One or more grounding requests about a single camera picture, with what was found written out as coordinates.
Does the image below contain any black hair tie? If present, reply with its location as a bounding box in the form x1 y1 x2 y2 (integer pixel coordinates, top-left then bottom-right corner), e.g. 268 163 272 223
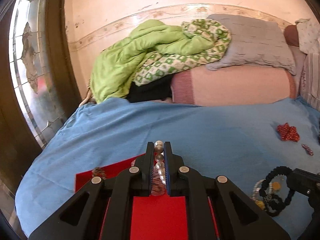
258 166 297 217

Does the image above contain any brown beaded bracelet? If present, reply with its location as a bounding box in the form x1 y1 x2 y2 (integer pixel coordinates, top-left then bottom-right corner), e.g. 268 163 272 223
91 167 107 180

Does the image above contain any pink pearl bracelet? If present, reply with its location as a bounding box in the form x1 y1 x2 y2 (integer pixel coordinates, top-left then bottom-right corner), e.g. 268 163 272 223
152 140 168 197

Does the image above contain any gold round pendant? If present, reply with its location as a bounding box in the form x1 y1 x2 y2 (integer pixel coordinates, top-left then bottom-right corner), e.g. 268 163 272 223
272 181 281 192

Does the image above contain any red jewelry tray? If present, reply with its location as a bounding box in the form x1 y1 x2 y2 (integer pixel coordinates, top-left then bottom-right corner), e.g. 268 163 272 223
75 152 221 240

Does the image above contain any small purple hair clip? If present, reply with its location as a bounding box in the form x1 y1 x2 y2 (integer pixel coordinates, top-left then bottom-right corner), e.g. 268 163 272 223
302 144 313 156

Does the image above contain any red dotted scrunchie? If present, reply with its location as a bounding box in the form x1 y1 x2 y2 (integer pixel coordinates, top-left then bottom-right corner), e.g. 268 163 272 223
277 122 300 142

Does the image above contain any blue bed blanket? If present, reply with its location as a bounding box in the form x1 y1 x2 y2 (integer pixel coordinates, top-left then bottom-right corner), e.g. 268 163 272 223
15 98 319 235

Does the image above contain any striped floral sofa cover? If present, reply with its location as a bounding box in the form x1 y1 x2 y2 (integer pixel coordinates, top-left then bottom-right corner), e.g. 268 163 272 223
300 53 320 111

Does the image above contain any pink bolster cushion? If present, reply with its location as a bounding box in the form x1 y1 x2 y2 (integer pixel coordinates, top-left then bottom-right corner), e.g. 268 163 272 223
171 65 297 107

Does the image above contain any black folded cloth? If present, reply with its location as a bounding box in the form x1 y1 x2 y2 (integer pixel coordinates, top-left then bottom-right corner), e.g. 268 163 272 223
125 75 173 103

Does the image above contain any grey pillow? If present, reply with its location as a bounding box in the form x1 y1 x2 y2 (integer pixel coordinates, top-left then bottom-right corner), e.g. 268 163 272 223
206 14 296 75

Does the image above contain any white patterned cloth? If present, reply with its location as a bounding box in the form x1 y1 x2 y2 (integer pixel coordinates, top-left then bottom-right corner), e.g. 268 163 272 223
296 18 320 54

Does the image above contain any green quilted comforter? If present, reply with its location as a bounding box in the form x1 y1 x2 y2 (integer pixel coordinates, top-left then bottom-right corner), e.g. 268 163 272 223
89 19 232 103

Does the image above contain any stained glass door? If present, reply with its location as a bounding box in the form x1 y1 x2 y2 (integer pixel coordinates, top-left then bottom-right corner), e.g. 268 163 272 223
9 0 65 148

